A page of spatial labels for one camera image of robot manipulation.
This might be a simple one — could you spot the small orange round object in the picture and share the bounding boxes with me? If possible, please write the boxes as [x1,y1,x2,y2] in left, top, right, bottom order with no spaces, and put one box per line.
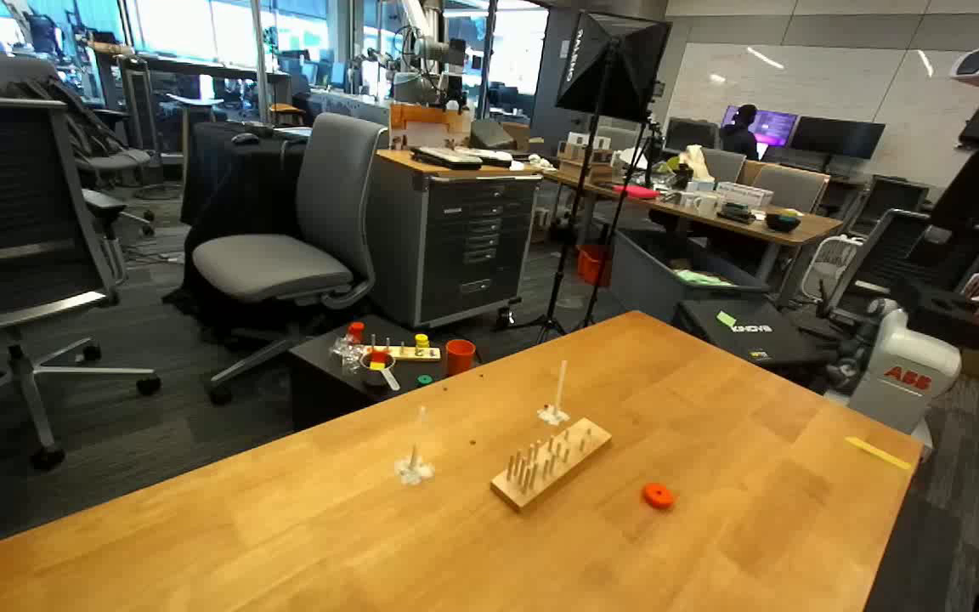
[643,481,678,510]

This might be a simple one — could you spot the white ABB robot base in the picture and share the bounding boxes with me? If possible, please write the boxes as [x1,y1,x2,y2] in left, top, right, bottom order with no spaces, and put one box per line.
[849,298,962,433]

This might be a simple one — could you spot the wooden peg board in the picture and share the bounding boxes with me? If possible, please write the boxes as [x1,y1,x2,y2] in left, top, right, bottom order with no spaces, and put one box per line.
[490,418,611,510]

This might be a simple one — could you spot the orange cup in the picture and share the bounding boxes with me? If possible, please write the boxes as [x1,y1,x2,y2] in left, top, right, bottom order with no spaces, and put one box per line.
[447,337,475,374]

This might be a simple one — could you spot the grey rolling cabinet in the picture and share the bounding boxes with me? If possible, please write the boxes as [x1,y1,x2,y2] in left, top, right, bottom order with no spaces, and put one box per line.
[367,149,540,328]

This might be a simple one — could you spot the clear plastic stand far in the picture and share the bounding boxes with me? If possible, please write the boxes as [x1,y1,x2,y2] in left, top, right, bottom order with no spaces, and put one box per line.
[539,360,573,428]

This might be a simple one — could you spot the colourful toy pieces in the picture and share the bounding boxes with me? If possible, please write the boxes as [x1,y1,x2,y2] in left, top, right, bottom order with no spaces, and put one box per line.
[329,319,443,392]

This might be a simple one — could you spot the black low toy table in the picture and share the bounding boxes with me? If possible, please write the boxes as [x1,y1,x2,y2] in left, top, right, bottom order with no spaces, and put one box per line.
[290,317,449,428]

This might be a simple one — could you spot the grey office chair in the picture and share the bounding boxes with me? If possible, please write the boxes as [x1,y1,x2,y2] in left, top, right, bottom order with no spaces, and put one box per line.
[190,112,383,404]

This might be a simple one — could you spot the wooden desk with clutter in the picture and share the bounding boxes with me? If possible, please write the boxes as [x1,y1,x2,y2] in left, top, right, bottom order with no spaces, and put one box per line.
[546,170,839,280]

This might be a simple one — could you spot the black softbox light stand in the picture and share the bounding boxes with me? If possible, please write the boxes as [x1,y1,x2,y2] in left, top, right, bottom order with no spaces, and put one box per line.
[540,14,673,333]

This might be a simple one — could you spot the yellow tape strip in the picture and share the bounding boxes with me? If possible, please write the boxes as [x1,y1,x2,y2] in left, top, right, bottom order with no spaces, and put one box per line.
[846,434,916,472]

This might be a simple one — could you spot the black mesh office chair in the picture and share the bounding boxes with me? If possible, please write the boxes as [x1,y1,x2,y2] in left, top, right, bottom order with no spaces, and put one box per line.
[0,97,162,470]

